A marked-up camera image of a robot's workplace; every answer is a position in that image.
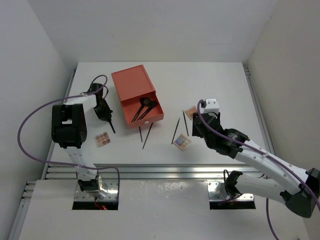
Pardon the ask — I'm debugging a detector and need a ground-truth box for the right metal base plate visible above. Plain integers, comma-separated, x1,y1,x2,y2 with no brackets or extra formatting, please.
207,180,254,203

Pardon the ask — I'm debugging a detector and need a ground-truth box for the colourful eyeshadow palette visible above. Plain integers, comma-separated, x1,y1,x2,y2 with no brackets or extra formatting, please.
173,134,191,151

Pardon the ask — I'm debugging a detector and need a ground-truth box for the black makeup brush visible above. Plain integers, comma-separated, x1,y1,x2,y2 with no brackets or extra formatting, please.
108,120,116,134
138,100,158,120

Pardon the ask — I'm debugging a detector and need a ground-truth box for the round-pan brown eyeshadow palette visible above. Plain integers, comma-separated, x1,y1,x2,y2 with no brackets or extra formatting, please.
94,131,111,148

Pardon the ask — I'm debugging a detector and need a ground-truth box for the aluminium rail frame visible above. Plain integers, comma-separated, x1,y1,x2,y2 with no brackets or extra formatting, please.
19,62,273,240

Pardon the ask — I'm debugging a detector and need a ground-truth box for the metal base plate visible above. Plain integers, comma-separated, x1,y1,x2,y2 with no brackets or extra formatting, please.
207,180,254,203
73,180,118,202

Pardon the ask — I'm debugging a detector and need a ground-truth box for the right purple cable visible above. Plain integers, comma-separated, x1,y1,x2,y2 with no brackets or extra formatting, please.
197,99,320,240

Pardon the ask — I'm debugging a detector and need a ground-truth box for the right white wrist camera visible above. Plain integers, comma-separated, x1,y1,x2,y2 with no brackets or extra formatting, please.
201,98,220,114

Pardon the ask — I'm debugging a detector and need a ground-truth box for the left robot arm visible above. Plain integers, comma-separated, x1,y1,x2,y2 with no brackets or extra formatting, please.
51,83,113,199

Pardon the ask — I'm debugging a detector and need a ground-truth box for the orange drawer box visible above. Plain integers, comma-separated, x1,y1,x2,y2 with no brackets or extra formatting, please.
111,64,164,129

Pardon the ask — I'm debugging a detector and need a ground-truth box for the thin black pencil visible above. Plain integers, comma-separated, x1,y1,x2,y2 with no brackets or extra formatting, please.
171,117,181,145
138,126,143,143
142,122,154,150
182,110,189,137

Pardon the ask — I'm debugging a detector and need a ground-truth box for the orange eyeshadow palette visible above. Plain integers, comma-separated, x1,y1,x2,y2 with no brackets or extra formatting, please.
184,106,197,121

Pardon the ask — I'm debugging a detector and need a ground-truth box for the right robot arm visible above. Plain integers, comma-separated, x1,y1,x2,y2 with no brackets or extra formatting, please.
192,112,320,218

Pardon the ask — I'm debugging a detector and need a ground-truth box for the black fan brush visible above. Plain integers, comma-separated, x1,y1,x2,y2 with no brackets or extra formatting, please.
131,97,152,122

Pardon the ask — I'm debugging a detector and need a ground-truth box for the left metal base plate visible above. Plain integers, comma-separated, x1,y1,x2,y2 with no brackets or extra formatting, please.
73,180,118,202

